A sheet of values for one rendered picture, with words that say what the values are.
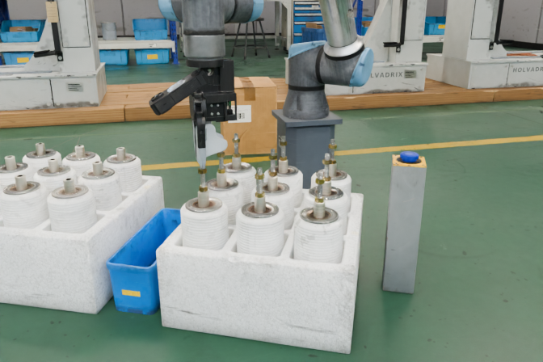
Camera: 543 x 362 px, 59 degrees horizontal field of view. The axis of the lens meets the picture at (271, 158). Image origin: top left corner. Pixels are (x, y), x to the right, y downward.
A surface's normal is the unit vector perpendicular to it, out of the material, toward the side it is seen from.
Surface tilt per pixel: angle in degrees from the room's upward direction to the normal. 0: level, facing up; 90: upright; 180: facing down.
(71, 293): 90
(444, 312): 0
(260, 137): 89
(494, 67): 90
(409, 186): 90
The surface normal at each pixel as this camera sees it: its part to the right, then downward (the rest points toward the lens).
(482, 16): 0.23, 0.30
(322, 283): -0.22, 0.30
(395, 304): 0.00, -0.95
